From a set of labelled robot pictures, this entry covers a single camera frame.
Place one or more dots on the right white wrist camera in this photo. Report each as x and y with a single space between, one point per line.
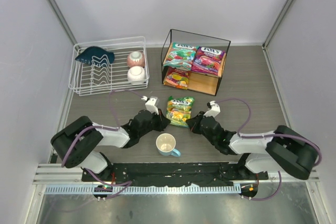
213 109

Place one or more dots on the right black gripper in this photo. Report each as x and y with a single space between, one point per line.
197 123

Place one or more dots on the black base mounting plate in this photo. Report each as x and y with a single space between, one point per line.
180 174

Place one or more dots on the black wood two-tier shelf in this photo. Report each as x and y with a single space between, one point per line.
199 82

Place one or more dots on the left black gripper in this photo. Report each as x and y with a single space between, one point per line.
157 120

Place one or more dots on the orange fruits candy bag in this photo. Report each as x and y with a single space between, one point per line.
177 78

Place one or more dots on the white ceramic bowl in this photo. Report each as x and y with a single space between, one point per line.
136 75

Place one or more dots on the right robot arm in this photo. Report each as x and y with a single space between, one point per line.
280 150

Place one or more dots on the white slotted cable duct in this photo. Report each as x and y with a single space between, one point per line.
135 190

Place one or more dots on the purple berries candy bag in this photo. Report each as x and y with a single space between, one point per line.
208 61

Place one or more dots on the white wire dish rack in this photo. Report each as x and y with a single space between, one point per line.
99 67

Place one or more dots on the dark blue plate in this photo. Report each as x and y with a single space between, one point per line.
96 56

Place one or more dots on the light blue mug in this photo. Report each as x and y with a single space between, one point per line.
165 144

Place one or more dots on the pink ceramic bowl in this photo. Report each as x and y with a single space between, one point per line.
136 58

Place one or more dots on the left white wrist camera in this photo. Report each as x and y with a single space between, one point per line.
151 104

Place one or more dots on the teal mint candy bag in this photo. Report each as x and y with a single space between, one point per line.
180 56

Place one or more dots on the green spring tea candy bag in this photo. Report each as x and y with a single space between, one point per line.
178 110

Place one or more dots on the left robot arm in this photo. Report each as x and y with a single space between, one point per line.
76 143

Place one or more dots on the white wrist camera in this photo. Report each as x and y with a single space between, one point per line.
213 109
151 104

